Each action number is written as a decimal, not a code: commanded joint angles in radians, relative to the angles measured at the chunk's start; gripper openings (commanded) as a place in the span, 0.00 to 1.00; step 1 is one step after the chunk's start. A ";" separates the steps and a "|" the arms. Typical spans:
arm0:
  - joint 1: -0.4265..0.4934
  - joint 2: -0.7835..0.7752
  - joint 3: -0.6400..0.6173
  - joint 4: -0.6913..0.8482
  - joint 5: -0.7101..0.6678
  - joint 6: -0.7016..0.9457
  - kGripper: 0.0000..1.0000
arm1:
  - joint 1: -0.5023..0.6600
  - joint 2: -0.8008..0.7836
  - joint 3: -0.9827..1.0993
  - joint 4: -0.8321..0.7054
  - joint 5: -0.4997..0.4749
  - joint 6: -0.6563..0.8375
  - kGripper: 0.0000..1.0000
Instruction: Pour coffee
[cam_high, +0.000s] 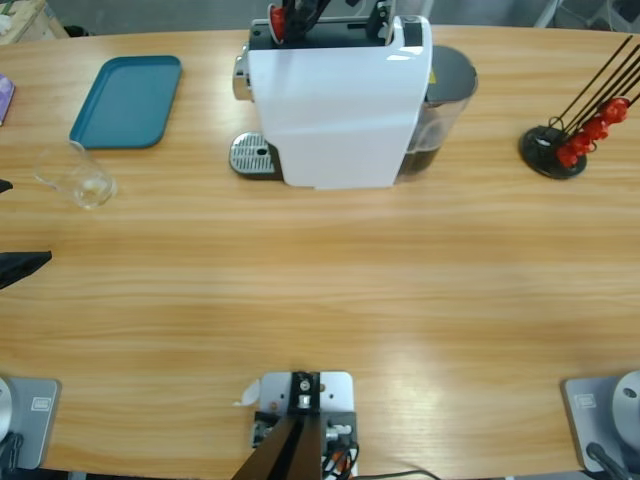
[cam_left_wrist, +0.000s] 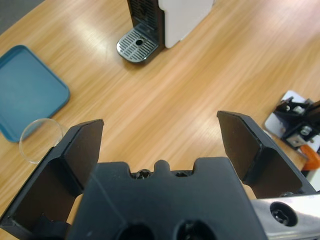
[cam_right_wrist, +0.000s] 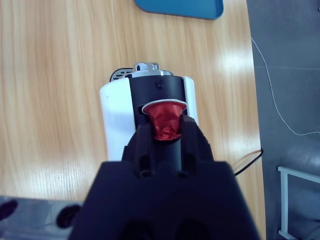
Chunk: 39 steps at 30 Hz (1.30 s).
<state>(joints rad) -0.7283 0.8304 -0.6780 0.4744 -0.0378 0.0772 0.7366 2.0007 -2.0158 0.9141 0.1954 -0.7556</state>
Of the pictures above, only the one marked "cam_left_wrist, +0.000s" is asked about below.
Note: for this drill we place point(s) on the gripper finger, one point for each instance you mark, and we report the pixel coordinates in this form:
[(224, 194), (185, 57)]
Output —
[(262, 165), (57, 175)]

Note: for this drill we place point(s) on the clear drinking glass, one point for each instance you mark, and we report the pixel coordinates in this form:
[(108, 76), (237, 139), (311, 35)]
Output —
[(37, 140)]

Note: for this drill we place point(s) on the white capsule coffee machine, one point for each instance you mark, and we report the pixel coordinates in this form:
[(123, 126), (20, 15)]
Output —
[(182, 20)]

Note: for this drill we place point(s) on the teal plastic tray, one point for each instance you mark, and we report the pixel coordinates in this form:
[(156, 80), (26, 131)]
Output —
[(27, 92)]

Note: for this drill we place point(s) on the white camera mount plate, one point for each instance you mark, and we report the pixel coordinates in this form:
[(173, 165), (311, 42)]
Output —
[(273, 123)]

